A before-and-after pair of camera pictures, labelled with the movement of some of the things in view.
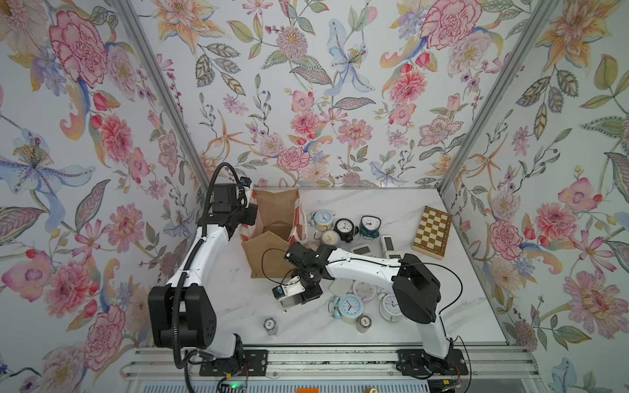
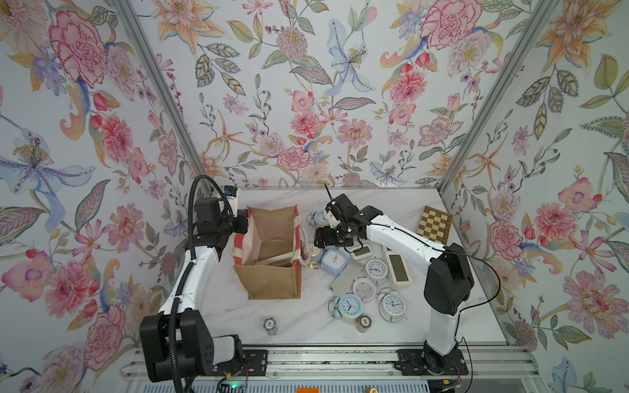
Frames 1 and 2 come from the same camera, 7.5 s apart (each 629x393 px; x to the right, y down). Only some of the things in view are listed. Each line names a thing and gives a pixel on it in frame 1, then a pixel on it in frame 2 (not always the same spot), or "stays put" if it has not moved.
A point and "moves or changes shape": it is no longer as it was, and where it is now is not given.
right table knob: [364, 322] stays put
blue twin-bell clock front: [348, 308] stays put
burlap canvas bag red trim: [278, 226] moves or changes shape
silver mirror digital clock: [291, 300] → [283, 260]
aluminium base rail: [496, 367] stays put
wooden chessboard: [432, 232] stays put
